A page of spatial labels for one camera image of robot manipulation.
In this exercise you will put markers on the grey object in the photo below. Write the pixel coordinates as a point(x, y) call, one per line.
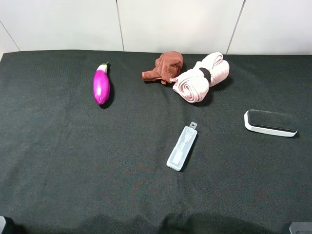
point(300, 228)
point(2, 224)

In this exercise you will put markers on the white black board eraser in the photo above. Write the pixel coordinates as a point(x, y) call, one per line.
point(270, 123)

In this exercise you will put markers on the black band on towel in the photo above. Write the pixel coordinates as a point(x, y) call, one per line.
point(206, 73)

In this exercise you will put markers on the crumpled brown cloth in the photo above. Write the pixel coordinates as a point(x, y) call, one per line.
point(167, 67)

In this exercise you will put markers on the pink towel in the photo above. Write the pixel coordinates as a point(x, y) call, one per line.
point(192, 86)

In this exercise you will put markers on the grey object bottom left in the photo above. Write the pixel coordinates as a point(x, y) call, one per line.
point(2, 224)

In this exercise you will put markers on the black table cloth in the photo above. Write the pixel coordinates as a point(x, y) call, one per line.
point(71, 166)

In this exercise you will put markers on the clear plastic case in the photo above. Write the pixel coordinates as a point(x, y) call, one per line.
point(182, 148)

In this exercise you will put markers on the grey object bottom right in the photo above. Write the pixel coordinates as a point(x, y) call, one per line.
point(300, 228)

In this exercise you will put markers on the purple toy eggplant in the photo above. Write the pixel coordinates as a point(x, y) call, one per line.
point(101, 84)

